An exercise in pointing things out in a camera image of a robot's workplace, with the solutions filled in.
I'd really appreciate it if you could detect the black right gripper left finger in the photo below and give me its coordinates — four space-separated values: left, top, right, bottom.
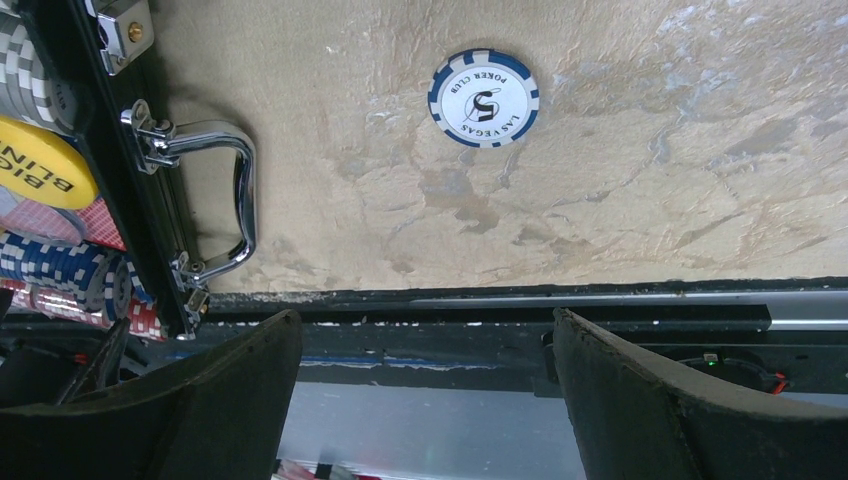
1 310 303 479

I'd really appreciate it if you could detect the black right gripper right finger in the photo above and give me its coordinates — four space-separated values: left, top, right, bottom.
553 308 847 479

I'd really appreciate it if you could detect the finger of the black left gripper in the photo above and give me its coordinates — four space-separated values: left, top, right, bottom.
1 318 132 408

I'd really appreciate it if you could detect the yellow big blind button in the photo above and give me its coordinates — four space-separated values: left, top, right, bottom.
1 116 99 210

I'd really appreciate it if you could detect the black poker set case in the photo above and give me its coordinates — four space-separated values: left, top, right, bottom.
3 1 257 340

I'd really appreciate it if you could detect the white blue chip five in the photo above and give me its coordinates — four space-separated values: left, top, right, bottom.
427 49 540 149

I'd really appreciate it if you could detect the red chip stack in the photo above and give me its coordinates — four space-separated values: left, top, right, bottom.
0 278 170 344

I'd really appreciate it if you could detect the dark blue chip stack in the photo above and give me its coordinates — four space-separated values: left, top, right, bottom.
1 231 164 338

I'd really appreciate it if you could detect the red playing card deck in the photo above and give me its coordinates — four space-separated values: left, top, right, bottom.
0 185 128 253

